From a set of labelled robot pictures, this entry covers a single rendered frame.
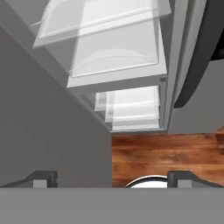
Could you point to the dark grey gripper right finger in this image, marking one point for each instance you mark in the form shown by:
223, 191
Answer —
182, 176

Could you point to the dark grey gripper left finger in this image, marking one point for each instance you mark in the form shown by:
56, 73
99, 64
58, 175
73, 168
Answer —
43, 176

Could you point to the grey open fridge door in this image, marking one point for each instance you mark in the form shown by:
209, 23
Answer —
43, 122

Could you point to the grey closed fridge door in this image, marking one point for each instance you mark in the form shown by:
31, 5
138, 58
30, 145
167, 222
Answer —
201, 102

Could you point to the clear fridge drawer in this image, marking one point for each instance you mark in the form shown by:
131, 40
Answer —
134, 108

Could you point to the white fridge shelf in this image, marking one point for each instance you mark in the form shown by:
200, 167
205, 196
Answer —
116, 62

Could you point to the grey fridge body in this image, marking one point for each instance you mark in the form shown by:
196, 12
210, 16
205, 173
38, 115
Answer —
170, 43

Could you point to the clear glass fridge shelf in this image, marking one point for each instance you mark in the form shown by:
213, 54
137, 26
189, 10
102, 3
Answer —
96, 17

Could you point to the round white black-rimmed object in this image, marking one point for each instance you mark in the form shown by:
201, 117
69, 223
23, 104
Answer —
148, 182

